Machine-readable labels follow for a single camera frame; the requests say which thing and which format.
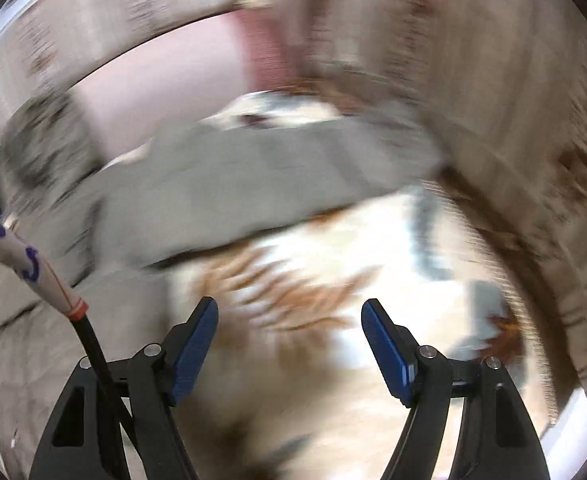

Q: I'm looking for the striped floral back cushion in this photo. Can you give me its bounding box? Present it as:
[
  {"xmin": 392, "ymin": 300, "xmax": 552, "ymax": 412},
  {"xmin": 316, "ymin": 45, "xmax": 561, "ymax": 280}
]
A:
[{"xmin": 0, "ymin": 0, "xmax": 244, "ymax": 122}]

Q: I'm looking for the grey puffer hooded jacket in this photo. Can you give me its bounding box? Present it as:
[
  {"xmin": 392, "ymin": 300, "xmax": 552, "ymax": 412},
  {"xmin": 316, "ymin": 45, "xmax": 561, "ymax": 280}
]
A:
[{"xmin": 0, "ymin": 92, "xmax": 446, "ymax": 282}]

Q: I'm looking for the white sleeved black cable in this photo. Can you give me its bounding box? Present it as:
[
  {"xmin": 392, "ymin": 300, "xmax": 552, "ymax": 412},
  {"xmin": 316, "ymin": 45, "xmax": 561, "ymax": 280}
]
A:
[{"xmin": 0, "ymin": 201, "xmax": 140, "ymax": 451}]

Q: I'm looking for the pink sofa backrest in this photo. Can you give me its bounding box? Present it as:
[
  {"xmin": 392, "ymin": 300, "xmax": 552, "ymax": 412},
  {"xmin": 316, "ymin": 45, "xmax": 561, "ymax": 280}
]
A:
[{"xmin": 71, "ymin": 9, "xmax": 294, "ymax": 159}]

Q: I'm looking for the striped floral side cushion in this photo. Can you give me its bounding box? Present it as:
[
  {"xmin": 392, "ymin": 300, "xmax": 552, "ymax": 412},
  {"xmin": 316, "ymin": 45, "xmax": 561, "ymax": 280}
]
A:
[{"xmin": 273, "ymin": 0, "xmax": 587, "ymax": 396}]

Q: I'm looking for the leaf pattern fleece blanket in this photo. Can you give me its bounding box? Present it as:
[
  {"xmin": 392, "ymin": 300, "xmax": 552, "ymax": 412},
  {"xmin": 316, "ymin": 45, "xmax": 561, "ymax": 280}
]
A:
[{"xmin": 0, "ymin": 89, "xmax": 575, "ymax": 480}]

